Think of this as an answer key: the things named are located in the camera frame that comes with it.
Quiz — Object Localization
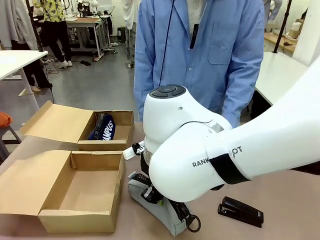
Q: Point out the blue Campus pencil case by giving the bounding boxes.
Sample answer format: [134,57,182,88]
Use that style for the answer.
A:
[87,112,116,141]

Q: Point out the person in black trousers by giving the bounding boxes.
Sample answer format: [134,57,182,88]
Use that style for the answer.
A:
[11,39,53,92]

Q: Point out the cardboard box with grey case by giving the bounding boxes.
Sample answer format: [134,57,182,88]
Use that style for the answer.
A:
[0,149,127,235]

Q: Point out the cardboard box with blue case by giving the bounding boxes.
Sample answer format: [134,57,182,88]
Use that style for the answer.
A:
[19,100,135,152]

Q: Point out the black microphone cable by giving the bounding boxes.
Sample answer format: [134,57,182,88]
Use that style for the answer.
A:
[158,0,176,86]

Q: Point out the white table with rounded corner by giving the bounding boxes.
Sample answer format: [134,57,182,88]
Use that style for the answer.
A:
[254,51,311,107]

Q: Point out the orange cloth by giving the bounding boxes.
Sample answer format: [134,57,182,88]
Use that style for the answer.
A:
[0,111,13,128]

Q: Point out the black stool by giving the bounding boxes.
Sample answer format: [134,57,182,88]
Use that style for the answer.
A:
[117,26,127,43]

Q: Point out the black clip-on microphone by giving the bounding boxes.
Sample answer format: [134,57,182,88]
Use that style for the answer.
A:
[189,24,200,50]

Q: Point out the person in yellow patterned shirt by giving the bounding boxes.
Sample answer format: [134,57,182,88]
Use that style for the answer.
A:
[33,0,73,69]

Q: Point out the black strap on arm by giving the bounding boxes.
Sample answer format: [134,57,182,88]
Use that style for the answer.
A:
[209,153,252,185]

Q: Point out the grey Campus pencil case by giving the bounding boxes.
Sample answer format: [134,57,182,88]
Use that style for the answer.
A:
[128,171,202,237]

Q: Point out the hanging grey garment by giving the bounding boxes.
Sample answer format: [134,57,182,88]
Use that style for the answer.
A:
[0,0,38,51]

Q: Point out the wooden table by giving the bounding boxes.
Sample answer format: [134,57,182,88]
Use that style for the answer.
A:
[263,29,301,54]

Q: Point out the white table with angled legs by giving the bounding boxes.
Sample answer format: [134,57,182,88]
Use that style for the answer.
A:
[0,49,49,111]

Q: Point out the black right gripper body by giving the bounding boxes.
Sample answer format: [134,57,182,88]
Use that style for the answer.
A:
[139,151,152,187]

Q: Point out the black stapler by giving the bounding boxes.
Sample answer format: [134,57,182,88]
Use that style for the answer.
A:
[217,196,265,229]

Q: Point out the white workbench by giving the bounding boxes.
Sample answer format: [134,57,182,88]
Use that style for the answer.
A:
[66,13,113,58]

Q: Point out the person in blue shirt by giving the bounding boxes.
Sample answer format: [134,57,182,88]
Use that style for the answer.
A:
[133,0,265,128]

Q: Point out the grey chair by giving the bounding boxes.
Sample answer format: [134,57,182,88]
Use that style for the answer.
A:
[0,124,22,163]

